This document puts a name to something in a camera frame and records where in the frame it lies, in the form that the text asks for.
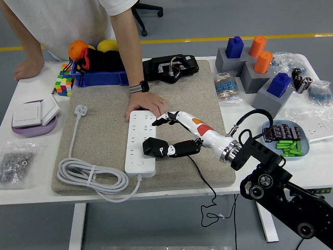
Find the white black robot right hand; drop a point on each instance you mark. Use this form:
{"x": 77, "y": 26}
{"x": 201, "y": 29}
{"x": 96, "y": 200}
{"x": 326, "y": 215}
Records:
{"x": 205, "y": 130}

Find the person's left hand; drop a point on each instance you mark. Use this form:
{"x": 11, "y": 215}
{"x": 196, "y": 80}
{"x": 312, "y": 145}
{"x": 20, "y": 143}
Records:
{"x": 144, "y": 100}

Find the person's right hand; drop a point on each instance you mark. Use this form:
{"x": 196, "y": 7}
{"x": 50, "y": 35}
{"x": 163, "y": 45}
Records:
{"x": 27, "y": 70}

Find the white power strip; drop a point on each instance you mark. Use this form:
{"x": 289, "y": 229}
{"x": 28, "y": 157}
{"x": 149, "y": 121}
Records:
{"x": 135, "y": 130}

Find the black plug adapter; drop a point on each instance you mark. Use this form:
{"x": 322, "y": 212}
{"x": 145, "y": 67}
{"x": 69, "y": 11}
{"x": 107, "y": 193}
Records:
{"x": 151, "y": 147}

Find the person's left forearm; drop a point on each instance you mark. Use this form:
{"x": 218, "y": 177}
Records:
{"x": 129, "y": 52}

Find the person's right forearm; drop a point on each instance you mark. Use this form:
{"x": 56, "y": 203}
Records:
{"x": 27, "y": 39}

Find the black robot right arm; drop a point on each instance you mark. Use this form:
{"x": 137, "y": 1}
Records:
{"x": 260, "y": 153}

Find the person's wrist watch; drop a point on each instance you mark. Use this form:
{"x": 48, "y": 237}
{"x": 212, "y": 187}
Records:
{"x": 143, "y": 86}

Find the colourful puzzle cube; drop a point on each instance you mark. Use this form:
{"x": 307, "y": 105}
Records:
{"x": 63, "y": 83}

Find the grey-brown mat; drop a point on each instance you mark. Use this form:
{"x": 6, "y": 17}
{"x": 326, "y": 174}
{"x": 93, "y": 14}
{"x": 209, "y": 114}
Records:
{"x": 104, "y": 117}

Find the bag of taped resistors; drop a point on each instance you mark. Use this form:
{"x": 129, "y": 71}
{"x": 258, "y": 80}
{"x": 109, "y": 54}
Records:
{"x": 226, "y": 87}

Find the blue plastic bin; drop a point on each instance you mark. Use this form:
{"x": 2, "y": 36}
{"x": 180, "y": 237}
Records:
{"x": 99, "y": 78}

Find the orange fruit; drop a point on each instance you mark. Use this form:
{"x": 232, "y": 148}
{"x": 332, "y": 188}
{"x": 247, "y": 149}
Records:
{"x": 76, "y": 49}

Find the black open electronic device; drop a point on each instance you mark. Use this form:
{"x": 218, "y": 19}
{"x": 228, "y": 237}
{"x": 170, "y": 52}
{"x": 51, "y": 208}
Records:
{"x": 187, "y": 67}

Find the purple tray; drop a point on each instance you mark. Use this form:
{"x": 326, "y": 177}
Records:
{"x": 33, "y": 132}

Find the black cylindrical capacitor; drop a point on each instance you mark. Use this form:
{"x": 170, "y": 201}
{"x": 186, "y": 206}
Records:
{"x": 277, "y": 132}
{"x": 286, "y": 130}
{"x": 296, "y": 133}
{"x": 268, "y": 136}

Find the person's torso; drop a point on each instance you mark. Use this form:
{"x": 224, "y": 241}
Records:
{"x": 72, "y": 23}

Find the yellow fruit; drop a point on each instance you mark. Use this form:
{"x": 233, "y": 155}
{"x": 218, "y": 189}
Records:
{"x": 106, "y": 46}

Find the grey socket block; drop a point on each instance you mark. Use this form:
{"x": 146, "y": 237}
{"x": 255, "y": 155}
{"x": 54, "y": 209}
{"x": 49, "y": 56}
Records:
{"x": 268, "y": 104}
{"x": 226, "y": 65}
{"x": 252, "y": 80}

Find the black office chair base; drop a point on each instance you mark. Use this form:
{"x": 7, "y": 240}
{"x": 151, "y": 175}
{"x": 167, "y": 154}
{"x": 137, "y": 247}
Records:
{"x": 144, "y": 32}

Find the green battery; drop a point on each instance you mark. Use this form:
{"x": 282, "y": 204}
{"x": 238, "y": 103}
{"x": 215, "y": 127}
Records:
{"x": 288, "y": 155}
{"x": 284, "y": 142}
{"x": 296, "y": 153}
{"x": 284, "y": 146}
{"x": 292, "y": 145}
{"x": 299, "y": 147}

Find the blue square peg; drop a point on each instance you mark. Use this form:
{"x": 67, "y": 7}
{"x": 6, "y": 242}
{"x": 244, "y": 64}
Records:
{"x": 278, "y": 86}
{"x": 234, "y": 48}

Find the orange cylinder peg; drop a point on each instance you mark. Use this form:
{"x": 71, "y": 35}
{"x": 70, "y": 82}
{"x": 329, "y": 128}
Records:
{"x": 257, "y": 47}
{"x": 262, "y": 62}

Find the clear bag of metal nuts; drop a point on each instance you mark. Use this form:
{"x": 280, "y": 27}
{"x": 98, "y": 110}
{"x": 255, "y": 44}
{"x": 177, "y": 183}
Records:
{"x": 15, "y": 164}

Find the light blue plate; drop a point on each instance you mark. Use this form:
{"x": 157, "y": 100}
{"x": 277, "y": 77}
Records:
{"x": 306, "y": 149}

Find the bag of black capacitors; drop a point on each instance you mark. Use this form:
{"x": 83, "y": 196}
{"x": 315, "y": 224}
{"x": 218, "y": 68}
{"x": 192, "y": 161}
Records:
{"x": 301, "y": 80}

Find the white table leg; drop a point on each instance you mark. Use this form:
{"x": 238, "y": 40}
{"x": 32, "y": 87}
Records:
{"x": 77, "y": 226}
{"x": 268, "y": 229}

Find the table control panel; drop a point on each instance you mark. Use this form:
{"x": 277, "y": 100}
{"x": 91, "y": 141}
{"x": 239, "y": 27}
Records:
{"x": 322, "y": 191}

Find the white wall switch panel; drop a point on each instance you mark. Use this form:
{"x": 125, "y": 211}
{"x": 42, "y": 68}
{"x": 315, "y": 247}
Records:
{"x": 26, "y": 114}
{"x": 50, "y": 109}

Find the bagged white wall socket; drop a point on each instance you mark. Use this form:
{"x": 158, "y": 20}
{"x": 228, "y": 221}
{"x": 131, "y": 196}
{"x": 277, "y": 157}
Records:
{"x": 317, "y": 127}

